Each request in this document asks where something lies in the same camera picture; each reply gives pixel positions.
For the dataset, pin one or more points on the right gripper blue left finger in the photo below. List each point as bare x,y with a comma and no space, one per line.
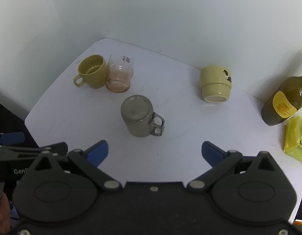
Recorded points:
84,166

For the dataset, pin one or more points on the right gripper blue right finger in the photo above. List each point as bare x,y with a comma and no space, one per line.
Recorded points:
221,162

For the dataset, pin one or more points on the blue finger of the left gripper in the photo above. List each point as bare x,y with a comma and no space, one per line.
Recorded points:
10,139

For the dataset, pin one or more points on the smoky grey glass mug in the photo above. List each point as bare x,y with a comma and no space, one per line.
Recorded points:
140,119

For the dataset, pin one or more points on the olive yellow ceramic cup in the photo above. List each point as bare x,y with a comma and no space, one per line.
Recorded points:
91,71

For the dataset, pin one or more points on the pink tinted glass cup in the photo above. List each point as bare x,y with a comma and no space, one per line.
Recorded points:
120,72

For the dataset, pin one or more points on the person's left hand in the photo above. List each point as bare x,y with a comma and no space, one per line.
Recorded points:
4,214

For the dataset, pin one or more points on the yellow tissue pack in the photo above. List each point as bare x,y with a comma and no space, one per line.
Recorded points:
293,138

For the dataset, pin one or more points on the cream mug with dog print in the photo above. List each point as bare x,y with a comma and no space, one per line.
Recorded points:
215,83

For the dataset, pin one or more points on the dark green wine bottle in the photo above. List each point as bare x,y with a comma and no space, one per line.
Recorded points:
284,103

